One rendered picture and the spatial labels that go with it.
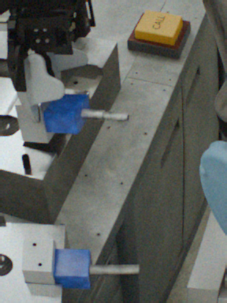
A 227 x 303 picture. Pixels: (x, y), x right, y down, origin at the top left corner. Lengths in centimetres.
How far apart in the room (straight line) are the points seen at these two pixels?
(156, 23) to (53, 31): 39
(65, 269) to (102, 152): 26
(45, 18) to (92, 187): 29
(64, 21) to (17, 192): 25
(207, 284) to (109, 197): 36
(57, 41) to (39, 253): 24
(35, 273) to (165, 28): 50
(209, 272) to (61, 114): 32
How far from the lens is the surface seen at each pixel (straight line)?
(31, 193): 111
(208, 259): 86
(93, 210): 116
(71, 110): 108
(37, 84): 104
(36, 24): 100
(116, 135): 125
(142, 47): 136
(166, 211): 172
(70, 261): 102
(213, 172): 62
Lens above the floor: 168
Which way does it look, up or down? 46 degrees down
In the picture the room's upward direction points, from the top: 5 degrees counter-clockwise
